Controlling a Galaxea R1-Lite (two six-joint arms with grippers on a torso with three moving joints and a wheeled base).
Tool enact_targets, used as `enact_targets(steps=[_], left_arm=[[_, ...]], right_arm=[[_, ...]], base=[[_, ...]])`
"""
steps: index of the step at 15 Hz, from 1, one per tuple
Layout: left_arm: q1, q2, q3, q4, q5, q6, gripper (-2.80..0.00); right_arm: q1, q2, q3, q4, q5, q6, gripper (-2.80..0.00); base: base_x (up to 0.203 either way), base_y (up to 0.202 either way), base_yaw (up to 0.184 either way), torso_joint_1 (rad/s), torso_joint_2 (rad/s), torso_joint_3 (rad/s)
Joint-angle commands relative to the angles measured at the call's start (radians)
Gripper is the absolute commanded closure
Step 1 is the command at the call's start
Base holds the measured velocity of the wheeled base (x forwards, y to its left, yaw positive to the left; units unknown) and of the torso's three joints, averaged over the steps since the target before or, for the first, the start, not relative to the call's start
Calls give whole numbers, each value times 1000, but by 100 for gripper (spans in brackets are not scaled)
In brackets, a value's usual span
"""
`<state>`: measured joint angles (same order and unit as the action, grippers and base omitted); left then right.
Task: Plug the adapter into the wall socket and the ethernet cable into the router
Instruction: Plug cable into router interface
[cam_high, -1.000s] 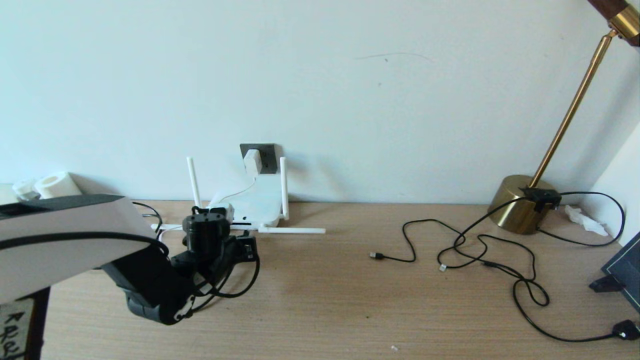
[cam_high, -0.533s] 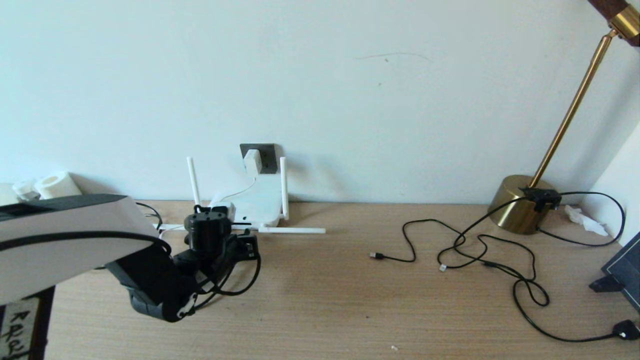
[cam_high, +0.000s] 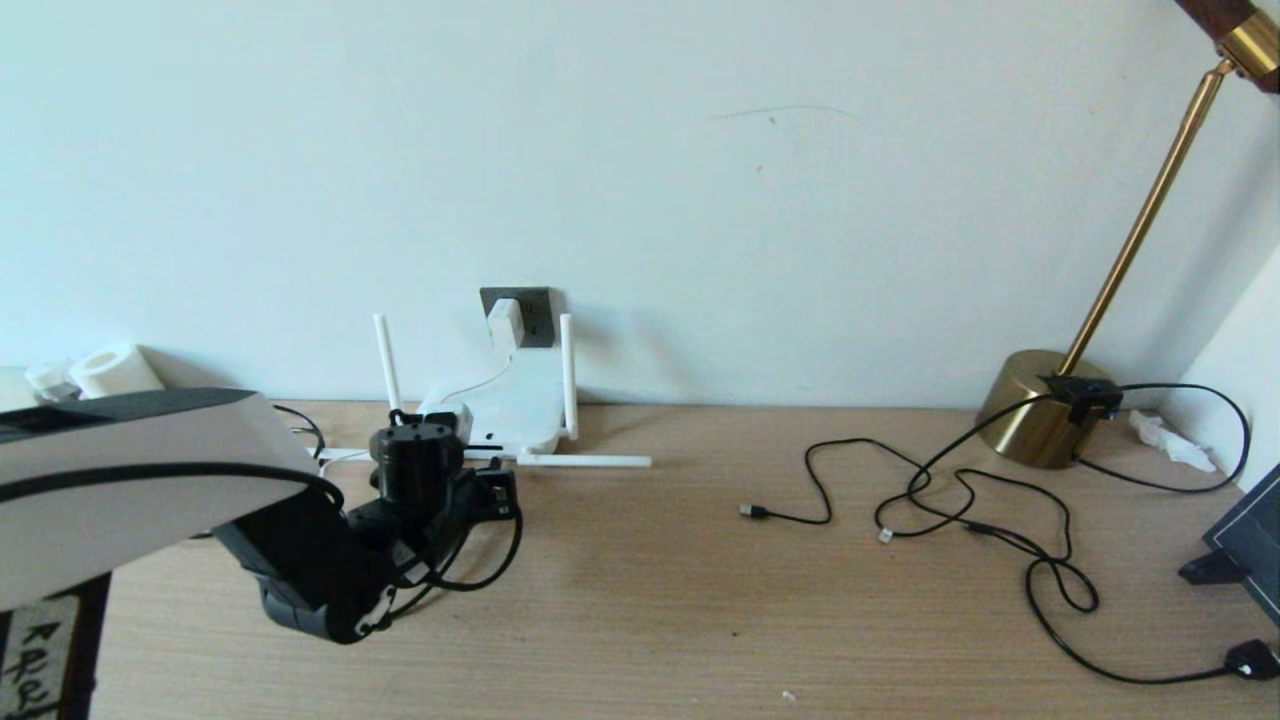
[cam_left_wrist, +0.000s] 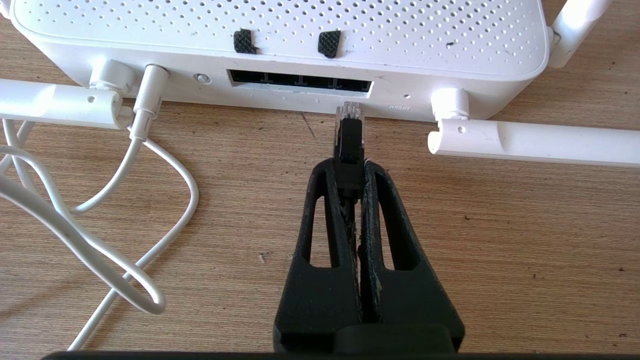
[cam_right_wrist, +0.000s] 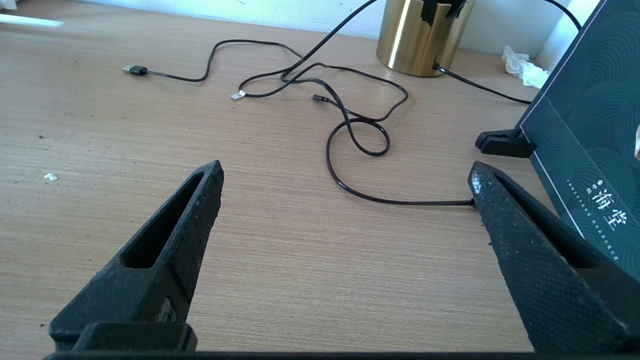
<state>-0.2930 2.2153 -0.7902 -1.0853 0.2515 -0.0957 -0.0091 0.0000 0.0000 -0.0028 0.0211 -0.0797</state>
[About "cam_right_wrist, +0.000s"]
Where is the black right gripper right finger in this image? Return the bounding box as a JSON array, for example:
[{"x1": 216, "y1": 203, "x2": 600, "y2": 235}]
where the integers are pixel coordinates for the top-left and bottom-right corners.
[{"x1": 467, "y1": 161, "x2": 640, "y2": 353}]

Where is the dark teal printed box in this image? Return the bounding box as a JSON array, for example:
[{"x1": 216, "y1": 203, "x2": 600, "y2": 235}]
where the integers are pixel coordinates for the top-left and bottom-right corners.
[{"x1": 520, "y1": 0, "x2": 640, "y2": 283}]

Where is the black clip stand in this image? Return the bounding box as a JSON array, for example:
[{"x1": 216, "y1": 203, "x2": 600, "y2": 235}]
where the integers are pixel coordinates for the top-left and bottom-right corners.
[{"x1": 475, "y1": 129, "x2": 537, "y2": 159}]

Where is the black lamp cord with plug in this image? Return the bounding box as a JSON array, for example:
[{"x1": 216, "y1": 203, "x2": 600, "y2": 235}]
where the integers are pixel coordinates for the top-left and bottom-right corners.
[{"x1": 230, "y1": 0, "x2": 583, "y2": 207}]

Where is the crumpled white tissue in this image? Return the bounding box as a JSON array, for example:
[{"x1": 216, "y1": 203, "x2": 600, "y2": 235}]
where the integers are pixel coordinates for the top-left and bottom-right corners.
[{"x1": 501, "y1": 45, "x2": 551, "y2": 90}]

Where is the black USB cable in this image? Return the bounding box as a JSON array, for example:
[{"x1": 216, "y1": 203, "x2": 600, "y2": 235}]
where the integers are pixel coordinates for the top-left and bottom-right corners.
[{"x1": 122, "y1": 39, "x2": 408, "y2": 123}]

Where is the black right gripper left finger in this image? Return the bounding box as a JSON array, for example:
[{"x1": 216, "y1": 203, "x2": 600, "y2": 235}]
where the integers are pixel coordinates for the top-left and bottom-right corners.
[{"x1": 49, "y1": 160, "x2": 224, "y2": 352}]

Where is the brass desk lamp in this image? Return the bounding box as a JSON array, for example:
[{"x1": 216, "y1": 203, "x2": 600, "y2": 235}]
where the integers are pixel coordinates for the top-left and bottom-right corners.
[{"x1": 376, "y1": 0, "x2": 476, "y2": 77}]

